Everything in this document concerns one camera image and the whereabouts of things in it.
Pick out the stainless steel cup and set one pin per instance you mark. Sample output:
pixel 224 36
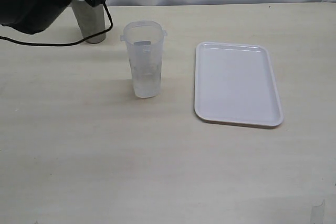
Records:
pixel 90 19

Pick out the clear plastic tall container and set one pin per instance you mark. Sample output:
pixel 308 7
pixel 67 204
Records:
pixel 144 42

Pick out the white rectangular tray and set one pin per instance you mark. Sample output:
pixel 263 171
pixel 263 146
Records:
pixel 235 84

